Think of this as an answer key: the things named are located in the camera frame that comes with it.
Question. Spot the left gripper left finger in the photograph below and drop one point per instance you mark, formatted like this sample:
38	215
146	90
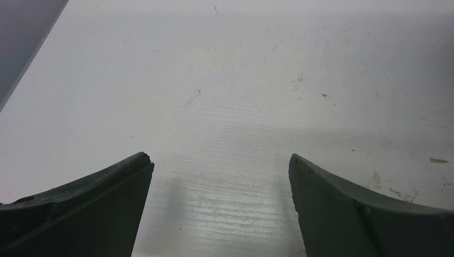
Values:
96	215

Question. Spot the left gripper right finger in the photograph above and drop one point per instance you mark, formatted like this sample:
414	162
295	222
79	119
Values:
340	218

